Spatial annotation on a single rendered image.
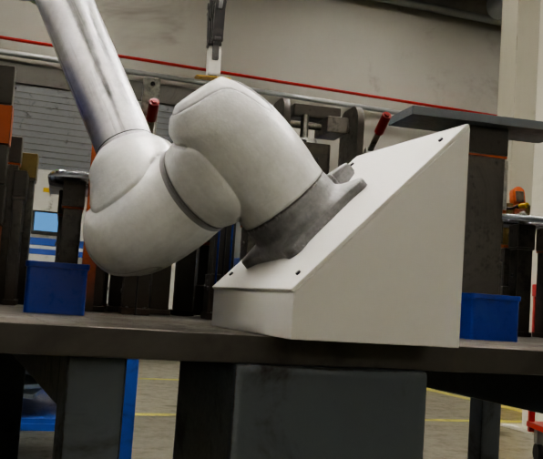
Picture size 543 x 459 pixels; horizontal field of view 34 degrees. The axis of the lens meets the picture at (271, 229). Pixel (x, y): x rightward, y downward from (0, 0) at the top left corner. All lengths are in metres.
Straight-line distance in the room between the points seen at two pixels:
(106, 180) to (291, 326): 0.44
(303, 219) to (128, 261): 0.30
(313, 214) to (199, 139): 0.20
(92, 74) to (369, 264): 0.62
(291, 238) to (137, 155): 0.29
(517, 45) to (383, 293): 8.62
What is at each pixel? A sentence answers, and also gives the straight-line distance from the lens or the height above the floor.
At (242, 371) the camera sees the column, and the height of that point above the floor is 0.65.
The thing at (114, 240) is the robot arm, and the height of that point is 0.83.
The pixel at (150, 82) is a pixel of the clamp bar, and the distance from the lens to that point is 1.95.
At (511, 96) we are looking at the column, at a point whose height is 3.04.
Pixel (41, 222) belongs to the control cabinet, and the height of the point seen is 1.42.
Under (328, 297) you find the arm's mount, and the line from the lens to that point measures 1.18.
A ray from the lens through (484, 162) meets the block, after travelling 1.93.
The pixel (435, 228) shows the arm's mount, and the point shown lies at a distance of 1.26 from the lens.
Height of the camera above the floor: 0.75
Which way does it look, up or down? 5 degrees up
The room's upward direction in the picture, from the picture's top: 4 degrees clockwise
